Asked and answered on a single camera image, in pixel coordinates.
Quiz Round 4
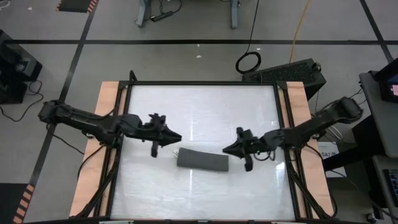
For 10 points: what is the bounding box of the black hanging cable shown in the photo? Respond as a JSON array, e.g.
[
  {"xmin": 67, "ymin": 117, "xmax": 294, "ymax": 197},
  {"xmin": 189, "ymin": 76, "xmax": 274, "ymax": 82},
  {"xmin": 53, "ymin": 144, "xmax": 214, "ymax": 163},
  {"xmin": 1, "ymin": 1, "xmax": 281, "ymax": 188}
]
[{"xmin": 234, "ymin": 0, "xmax": 262, "ymax": 75}]

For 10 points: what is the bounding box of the grey equipment cart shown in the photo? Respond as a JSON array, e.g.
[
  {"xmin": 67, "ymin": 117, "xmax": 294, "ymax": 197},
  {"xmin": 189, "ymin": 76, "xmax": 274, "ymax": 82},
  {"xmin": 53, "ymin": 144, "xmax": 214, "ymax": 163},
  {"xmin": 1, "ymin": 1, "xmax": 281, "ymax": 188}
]
[{"xmin": 371, "ymin": 154, "xmax": 398, "ymax": 215}]

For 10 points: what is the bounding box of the yellow hanging cable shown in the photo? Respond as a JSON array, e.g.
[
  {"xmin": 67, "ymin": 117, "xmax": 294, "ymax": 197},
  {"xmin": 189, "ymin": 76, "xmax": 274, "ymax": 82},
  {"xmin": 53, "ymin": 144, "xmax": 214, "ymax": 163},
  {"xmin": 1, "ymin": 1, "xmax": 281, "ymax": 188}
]
[{"xmin": 289, "ymin": 0, "xmax": 312, "ymax": 63}]

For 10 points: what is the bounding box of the black screen device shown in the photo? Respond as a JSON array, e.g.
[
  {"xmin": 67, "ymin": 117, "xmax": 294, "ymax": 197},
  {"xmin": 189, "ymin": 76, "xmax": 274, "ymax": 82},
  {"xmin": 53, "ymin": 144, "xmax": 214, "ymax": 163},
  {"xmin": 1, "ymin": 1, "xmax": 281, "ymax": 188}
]
[{"xmin": 374, "ymin": 58, "xmax": 398, "ymax": 104}]

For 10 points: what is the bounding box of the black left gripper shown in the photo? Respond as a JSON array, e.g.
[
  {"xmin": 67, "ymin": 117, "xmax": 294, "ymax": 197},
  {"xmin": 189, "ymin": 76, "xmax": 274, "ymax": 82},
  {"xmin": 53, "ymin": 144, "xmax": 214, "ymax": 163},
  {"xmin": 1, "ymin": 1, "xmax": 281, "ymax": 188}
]
[{"xmin": 139, "ymin": 113, "xmax": 183, "ymax": 158}]

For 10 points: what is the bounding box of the grey waffle weave towel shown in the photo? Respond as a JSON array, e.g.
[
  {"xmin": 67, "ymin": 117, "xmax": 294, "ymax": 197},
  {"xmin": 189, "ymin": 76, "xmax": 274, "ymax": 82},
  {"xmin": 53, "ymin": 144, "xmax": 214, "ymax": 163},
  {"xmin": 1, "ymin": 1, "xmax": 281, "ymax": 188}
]
[{"xmin": 176, "ymin": 147, "xmax": 230, "ymax": 172}]

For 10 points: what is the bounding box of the black equipment stack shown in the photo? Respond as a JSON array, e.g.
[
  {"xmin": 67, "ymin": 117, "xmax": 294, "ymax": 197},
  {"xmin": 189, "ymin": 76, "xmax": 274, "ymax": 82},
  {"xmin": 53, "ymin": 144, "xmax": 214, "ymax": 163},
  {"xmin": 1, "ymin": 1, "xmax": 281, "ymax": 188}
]
[{"xmin": 0, "ymin": 29, "xmax": 44, "ymax": 105}]

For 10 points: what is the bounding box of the black computer tower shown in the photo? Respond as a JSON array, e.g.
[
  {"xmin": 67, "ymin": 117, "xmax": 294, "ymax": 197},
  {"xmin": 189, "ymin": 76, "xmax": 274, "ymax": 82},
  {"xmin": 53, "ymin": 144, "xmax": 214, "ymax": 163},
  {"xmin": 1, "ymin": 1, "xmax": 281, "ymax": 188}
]
[{"xmin": 241, "ymin": 58, "xmax": 328, "ymax": 101}]

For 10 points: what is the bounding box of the white paper label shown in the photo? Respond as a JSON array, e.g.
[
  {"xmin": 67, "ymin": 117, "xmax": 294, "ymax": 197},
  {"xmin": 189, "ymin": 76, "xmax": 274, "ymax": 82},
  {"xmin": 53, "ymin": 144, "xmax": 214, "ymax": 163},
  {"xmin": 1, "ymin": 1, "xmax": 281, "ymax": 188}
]
[{"xmin": 317, "ymin": 141, "xmax": 348, "ymax": 179}]

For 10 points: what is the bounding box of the grey side desk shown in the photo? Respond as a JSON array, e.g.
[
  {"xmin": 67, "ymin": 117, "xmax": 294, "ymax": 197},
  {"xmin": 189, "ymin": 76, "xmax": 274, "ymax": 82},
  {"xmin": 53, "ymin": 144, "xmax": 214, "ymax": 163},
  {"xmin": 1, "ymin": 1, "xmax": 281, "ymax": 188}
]
[{"xmin": 359, "ymin": 57, "xmax": 398, "ymax": 159}]

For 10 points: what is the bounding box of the black power strip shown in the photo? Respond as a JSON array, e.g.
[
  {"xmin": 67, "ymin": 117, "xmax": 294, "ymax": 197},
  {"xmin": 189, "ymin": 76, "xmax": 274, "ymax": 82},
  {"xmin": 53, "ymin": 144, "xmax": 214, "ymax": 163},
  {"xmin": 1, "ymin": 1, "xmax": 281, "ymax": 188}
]
[{"xmin": 150, "ymin": 10, "xmax": 175, "ymax": 23}]

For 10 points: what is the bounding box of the black table frame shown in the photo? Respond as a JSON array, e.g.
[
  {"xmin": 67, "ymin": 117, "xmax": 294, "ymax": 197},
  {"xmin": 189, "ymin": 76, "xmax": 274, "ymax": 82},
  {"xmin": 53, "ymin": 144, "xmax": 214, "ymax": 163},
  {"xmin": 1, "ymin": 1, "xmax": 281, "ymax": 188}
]
[{"xmin": 70, "ymin": 70, "xmax": 338, "ymax": 224}]

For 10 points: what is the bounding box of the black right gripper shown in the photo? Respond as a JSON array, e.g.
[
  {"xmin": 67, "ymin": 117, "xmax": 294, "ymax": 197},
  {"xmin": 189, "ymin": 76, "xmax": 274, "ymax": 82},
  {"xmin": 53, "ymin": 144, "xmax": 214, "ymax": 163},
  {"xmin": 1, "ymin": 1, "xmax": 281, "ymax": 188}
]
[{"xmin": 222, "ymin": 126, "xmax": 268, "ymax": 172}]

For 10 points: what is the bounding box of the striped hazard floor mat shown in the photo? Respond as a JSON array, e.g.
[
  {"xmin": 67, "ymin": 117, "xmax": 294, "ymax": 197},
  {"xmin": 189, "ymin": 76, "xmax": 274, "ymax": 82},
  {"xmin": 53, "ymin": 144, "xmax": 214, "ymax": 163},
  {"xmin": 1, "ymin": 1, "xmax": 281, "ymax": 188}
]
[
  {"xmin": 0, "ymin": 182, "xmax": 36, "ymax": 224},
  {"xmin": 55, "ymin": 0, "xmax": 100, "ymax": 14}
]

